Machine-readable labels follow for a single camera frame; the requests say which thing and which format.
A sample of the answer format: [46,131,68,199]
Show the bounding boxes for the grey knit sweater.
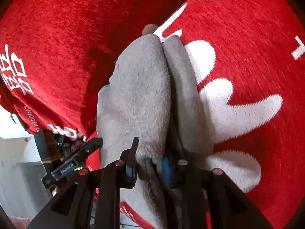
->
[97,34,214,228]

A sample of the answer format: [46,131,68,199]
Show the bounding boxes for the red patterned bed blanket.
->
[1,0,304,228]

